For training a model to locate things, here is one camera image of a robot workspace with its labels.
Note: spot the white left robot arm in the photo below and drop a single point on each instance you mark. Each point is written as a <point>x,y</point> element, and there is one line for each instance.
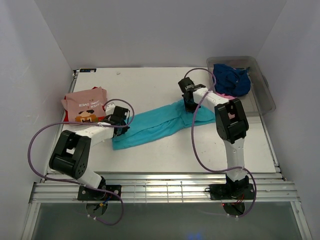
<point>71,153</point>

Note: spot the pink crumpled t-shirt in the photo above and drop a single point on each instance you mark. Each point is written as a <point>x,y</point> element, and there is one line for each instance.
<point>225,96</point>

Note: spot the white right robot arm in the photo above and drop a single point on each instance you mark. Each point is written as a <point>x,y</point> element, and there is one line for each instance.
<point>231,126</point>

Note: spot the aluminium frame rail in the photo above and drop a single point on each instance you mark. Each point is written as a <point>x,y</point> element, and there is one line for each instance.
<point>167,188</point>

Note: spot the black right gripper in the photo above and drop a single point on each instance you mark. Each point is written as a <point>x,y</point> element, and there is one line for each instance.
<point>188,101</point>

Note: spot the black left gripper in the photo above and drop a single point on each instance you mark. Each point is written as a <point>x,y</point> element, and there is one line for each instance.
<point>122,127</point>

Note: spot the teal t-shirt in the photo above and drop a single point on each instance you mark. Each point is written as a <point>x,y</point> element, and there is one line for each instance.
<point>153,125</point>

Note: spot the folded pink printed t-shirt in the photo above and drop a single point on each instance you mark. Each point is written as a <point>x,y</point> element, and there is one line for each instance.
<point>99,110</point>

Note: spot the navy blue crumpled t-shirt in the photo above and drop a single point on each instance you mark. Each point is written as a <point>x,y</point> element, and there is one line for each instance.
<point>231,81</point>

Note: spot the blue white label sticker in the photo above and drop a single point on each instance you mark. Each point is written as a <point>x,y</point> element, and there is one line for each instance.
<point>87,70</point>

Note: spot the clear plastic bin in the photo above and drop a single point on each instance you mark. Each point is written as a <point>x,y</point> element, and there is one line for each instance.
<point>259,99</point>

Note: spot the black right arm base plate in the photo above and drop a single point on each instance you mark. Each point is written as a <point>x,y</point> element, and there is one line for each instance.
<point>225,192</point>

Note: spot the folded red t-shirt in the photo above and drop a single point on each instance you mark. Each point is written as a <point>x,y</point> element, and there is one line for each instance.
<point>77,103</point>

